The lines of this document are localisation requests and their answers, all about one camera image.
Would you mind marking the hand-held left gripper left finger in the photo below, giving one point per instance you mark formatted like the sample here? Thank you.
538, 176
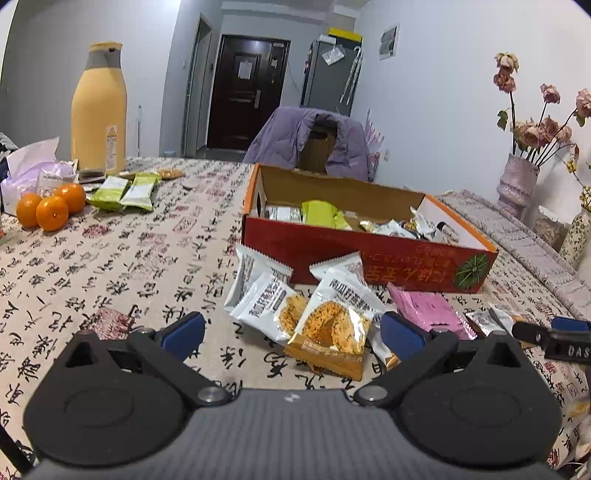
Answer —
184, 330

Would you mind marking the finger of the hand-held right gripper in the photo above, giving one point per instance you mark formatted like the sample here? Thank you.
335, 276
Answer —
554, 344
572, 324

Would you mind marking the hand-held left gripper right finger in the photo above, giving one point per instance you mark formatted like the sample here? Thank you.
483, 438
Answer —
401, 333

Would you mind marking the pink snack packet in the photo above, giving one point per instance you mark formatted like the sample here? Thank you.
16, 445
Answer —
425, 307

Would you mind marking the red cardboard box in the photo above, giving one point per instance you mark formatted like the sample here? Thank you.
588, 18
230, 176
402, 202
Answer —
323, 254

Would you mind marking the speckled vase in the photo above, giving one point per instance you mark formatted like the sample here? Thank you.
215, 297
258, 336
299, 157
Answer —
577, 235

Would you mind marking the pink quilted cloth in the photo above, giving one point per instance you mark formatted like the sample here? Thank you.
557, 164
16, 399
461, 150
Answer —
517, 249

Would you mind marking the green snack packet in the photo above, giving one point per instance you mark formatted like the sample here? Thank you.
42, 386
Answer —
139, 191
323, 214
108, 191

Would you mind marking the pink ceramic vase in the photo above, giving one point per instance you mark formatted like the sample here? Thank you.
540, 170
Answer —
517, 184

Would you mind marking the tangerine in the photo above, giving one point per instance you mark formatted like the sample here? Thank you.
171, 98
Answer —
71, 197
29, 210
52, 213

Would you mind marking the dried pink roses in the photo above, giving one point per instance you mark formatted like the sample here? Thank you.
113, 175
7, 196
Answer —
531, 131

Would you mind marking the wooden chair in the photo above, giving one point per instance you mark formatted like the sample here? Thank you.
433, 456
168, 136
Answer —
316, 154

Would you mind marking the small clear packet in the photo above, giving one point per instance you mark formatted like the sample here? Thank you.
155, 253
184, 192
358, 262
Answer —
55, 177

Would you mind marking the purple jacket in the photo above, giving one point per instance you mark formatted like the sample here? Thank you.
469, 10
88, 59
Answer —
277, 138

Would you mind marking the dark entrance door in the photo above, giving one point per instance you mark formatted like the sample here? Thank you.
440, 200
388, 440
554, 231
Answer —
231, 115

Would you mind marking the lilac plastic bag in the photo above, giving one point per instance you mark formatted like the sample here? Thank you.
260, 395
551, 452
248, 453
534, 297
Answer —
27, 166

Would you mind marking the yellow thermos bottle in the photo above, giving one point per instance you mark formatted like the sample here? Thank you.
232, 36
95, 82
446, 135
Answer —
97, 115

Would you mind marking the grey interior door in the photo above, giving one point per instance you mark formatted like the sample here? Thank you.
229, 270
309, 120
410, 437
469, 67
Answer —
198, 92

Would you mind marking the grey refrigerator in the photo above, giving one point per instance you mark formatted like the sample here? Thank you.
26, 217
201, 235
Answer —
323, 87

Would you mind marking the folded umbrella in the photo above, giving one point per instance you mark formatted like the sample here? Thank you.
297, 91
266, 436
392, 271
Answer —
352, 74

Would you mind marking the clear plastic bag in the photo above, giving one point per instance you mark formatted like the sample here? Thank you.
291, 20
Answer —
332, 55

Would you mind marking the yellow box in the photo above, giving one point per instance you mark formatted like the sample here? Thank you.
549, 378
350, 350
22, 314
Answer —
345, 35

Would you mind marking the framed wall picture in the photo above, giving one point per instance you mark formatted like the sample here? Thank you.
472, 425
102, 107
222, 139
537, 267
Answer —
388, 41

